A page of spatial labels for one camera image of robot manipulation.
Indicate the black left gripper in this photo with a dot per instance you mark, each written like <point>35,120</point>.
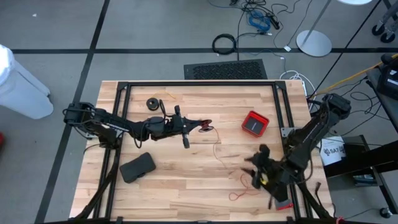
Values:
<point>177,126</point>

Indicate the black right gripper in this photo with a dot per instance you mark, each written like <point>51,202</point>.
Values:
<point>273,174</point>

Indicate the plain black spool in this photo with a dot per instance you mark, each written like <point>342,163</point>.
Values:
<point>148,104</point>

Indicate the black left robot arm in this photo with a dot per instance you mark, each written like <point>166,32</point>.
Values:
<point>109,121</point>

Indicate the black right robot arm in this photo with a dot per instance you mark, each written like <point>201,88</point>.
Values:
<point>311,133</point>

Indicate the red square container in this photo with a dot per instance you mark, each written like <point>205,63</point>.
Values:
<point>255,124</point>

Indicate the black perforated floor mat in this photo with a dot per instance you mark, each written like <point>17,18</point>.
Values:
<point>227,70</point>

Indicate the black zip case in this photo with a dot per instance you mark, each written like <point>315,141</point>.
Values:
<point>136,168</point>

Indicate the white printed paper sheet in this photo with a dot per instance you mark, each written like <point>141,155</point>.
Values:
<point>332,155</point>

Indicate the black side table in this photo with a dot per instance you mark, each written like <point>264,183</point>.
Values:
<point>357,161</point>

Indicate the black power strip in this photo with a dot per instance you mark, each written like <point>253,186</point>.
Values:
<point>275,22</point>

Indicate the white round stand base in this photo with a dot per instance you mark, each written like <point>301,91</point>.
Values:
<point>314,43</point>

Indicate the black device white labels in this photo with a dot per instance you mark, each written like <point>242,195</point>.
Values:
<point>388,84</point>

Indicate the white bin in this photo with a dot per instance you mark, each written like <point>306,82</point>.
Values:
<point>21,93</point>

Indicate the grey wheeled cart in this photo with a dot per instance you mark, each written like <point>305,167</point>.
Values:
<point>388,37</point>

